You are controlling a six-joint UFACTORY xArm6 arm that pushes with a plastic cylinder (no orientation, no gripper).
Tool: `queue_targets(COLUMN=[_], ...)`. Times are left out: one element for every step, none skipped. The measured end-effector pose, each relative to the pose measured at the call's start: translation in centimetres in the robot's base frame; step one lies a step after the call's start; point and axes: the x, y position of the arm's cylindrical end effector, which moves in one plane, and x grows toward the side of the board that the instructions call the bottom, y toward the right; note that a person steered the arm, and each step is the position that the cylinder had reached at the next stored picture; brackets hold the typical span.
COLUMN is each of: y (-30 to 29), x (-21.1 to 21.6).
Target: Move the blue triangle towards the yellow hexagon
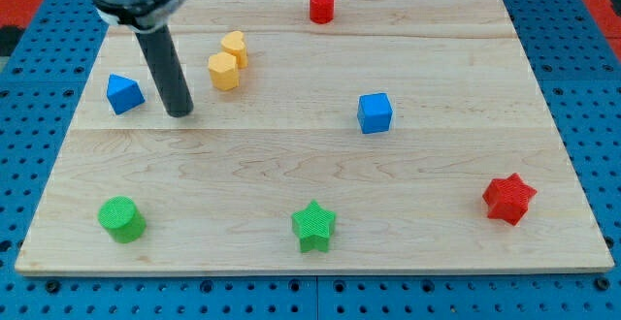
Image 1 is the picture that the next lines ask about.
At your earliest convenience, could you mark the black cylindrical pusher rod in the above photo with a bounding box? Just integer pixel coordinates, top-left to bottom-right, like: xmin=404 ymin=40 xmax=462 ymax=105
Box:
xmin=135 ymin=25 xmax=194 ymax=117

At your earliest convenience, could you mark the blue triangle block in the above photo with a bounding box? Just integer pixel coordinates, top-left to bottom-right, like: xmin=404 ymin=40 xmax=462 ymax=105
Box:
xmin=106 ymin=74 xmax=145 ymax=114

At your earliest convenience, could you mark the yellow hexagon block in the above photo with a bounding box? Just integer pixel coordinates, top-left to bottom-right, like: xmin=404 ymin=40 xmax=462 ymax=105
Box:
xmin=208 ymin=51 xmax=240 ymax=91

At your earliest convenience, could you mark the yellow heart block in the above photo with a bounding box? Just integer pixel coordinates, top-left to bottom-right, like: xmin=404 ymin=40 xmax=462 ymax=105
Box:
xmin=220 ymin=30 xmax=248 ymax=68

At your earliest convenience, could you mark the red cylinder block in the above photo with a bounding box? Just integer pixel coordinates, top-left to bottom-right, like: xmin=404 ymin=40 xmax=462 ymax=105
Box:
xmin=309 ymin=0 xmax=335 ymax=24

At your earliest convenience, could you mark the green cylinder block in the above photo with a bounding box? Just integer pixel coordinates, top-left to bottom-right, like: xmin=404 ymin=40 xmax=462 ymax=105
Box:
xmin=97 ymin=196 xmax=147 ymax=243

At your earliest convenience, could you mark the wooden board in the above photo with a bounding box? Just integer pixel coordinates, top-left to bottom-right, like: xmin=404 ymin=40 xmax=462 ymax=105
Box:
xmin=16 ymin=0 xmax=614 ymax=276

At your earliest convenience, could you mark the blue cube block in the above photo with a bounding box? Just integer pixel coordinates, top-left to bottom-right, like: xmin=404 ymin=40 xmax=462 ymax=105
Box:
xmin=357 ymin=92 xmax=393 ymax=134

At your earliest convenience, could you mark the green star block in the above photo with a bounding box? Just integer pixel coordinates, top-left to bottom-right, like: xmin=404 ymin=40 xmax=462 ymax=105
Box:
xmin=291 ymin=200 xmax=337 ymax=253

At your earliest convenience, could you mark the red star block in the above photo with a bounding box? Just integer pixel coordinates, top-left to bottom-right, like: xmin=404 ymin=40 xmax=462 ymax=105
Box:
xmin=482 ymin=173 xmax=538 ymax=226

